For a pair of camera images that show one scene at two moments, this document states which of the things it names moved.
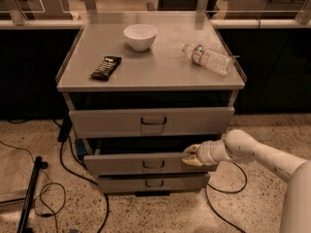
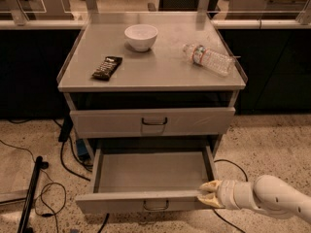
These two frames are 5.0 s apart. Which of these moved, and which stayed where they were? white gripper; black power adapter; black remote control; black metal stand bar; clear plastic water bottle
Moved: white gripper
Stayed: black remote control; black power adapter; black metal stand bar; clear plastic water bottle
